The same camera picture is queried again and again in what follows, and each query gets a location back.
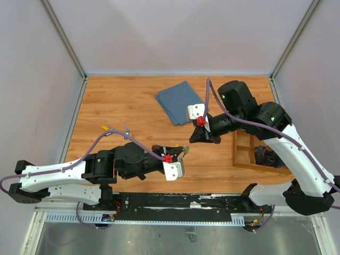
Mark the folded blue cloth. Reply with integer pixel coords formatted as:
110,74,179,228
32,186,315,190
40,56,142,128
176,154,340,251
155,81,203,126

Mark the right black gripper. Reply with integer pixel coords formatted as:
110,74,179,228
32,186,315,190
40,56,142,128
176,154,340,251
189,109,244,145

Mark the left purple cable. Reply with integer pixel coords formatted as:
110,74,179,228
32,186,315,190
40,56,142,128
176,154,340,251
0,130,168,196

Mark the wooden compartment tray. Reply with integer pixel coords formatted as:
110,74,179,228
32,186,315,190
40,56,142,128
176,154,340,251
232,131,291,175

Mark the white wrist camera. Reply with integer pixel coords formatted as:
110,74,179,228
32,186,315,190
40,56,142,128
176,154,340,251
187,103,208,126
163,158,185,181

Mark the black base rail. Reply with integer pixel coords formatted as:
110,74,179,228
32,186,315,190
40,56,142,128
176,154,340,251
81,192,271,224

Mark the dark rolled tie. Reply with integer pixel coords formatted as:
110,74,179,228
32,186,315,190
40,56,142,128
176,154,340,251
254,146,286,168

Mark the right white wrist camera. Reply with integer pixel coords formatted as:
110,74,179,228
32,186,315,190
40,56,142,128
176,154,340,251
187,103,208,126

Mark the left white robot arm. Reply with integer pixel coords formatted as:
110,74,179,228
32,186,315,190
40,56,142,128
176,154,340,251
8,142,189,210

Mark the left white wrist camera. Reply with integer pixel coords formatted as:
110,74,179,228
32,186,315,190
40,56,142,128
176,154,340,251
163,158,185,181

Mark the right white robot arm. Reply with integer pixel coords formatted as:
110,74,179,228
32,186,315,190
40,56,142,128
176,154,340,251
187,80,339,216

